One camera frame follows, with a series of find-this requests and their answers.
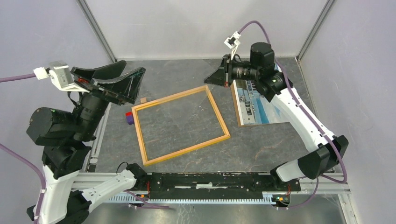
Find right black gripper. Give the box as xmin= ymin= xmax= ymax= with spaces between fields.
xmin=205 ymin=54 xmax=261 ymax=87

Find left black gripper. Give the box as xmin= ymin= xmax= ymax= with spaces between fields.
xmin=75 ymin=59 xmax=149 ymax=139

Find building and sky photo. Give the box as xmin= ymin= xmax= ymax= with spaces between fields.
xmin=233 ymin=80 xmax=288 ymax=126

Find clear acrylic sheet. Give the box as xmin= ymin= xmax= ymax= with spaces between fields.
xmin=136 ymin=58 xmax=231 ymax=161

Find wooden picture frame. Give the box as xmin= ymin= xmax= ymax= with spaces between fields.
xmin=131 ymin=85 xmax=231 ymax=166

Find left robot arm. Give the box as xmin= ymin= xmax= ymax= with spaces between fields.
xmin=27 ymin=61 xmax=147 ymax=224

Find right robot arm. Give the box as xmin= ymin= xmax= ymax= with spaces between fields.
xmin=204 ymin=42 xmax=349 ymax=190

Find brown backing board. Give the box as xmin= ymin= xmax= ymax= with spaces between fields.
xmin=230 ymin=82 xmax=244 ymax=127

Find red and purple block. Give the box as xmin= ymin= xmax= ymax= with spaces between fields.
xmin=125 ymin=112 xmax=134 ymax=125

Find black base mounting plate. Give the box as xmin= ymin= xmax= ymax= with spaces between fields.
xmin=132 ymin=172 xmax=301 ymax=199

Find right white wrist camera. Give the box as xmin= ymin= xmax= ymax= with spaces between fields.
xmin=224 ymin=31 xmax=241 ymax=60

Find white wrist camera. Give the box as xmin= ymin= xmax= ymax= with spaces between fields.
xmin=33 ymin=61 xmax=89 ymax=92
xmin=224 ymin=31 xmax=241 ymax=60

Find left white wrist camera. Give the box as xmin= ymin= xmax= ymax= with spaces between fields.
xmin=33 ymin=61 xmax=89 ymax=92

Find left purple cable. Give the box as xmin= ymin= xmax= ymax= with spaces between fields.
xmin=0 ymin=73 xmax=47 ymax=224

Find purple cable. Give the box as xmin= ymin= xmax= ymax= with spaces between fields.
xmin=238 ymin=20 xmax=348 ymax=211
xmin=0 ymin=73 xmax=47 ymax=224

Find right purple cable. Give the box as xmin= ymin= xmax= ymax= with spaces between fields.
xmin=238 ymin=20 xmax=348 ymax=211

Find aluminium rail frame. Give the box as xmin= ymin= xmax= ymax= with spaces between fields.
xmin=60 ymin=60 xmax=360 ymax=224

